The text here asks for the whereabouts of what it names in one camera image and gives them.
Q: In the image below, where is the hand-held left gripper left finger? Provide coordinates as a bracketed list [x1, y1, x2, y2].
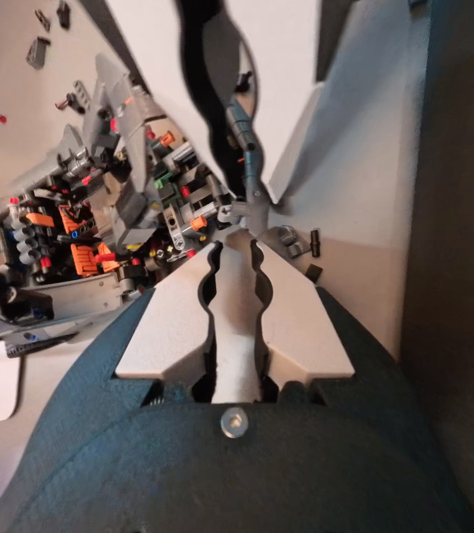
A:
[116, 242, 224, 379]

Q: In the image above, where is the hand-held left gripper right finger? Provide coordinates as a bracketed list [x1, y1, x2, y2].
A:
[253, 241, 356, 379]

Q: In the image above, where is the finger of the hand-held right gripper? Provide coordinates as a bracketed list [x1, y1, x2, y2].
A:
[220, 0, 326, 205]
[108, 0, 242, 198]

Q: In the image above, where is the grey lego car model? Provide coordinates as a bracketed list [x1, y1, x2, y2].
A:
[0, 54, 237, 359]

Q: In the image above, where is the grey curved lego panel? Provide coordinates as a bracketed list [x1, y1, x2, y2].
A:
[220, 94, 273, 236]

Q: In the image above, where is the grey long lego plate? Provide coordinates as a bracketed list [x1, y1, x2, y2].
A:
[74, 80, 92, 110]

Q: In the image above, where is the dark grey angled lego beam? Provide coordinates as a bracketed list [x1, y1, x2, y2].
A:
[26, 37, 51, 69]

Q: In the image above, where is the dark dimpled panel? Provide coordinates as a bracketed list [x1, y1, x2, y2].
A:
[395, 0, 474, 533]

